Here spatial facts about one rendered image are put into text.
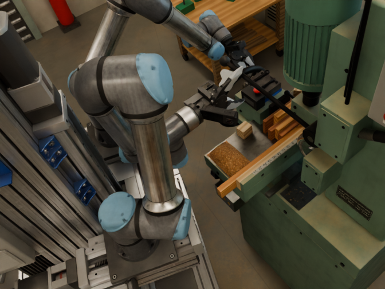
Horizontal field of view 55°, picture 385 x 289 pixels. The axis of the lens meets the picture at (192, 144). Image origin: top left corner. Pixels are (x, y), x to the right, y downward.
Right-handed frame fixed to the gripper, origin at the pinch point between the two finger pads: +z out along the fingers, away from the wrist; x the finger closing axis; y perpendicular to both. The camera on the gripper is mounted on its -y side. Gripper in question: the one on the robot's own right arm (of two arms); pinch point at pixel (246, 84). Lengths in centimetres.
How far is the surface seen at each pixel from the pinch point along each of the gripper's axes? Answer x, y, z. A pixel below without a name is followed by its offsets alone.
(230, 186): 14.8, -17.9, -23.6
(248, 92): 8.4, 2.6, 3.5
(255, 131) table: 18.8, -5.7, -1.3
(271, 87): 9.2, -0.9, 10.9
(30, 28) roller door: 110, 277, -25
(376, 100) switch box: -31, -43, -5
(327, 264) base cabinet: 42, -50, -10
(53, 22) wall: 119, 281, -2
